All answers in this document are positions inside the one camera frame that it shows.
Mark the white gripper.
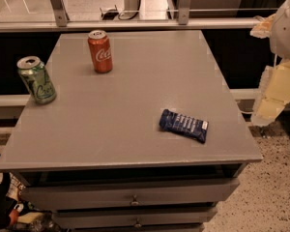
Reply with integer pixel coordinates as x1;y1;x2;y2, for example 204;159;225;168
250;0;290;127

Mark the blue rxbar blueberry wrapper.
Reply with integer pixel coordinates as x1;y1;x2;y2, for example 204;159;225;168
159;109;209;143

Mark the red coca-cola can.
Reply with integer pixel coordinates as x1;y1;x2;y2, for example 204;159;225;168
88;30;113;73

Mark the green soda can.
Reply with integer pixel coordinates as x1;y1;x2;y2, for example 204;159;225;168
16;56;57;104

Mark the upper grey drawer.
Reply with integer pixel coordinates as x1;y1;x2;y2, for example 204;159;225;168
21;178;240;211

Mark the grey drawer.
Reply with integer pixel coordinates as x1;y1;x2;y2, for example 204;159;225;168
53;207;217;229
21;178;240;211

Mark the upper drawer knob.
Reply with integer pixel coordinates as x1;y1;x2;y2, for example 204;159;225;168
130;195;139;206

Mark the drawer knob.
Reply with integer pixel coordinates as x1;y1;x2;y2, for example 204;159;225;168
134;219;142;228
130;195;139;206

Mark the grey drawer cabinet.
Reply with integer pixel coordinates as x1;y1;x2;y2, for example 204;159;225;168
0;31;262;232

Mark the lower drawer knob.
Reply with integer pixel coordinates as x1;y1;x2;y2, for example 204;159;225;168
134;219;142;228

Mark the lower grey drawer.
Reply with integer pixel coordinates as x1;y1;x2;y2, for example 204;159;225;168
53;207;217;229

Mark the clutter pile on floor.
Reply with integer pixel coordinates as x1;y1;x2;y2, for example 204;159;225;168
0;149;61;232

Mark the metal railing frame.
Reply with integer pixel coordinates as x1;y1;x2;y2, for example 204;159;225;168
0;0;290;34

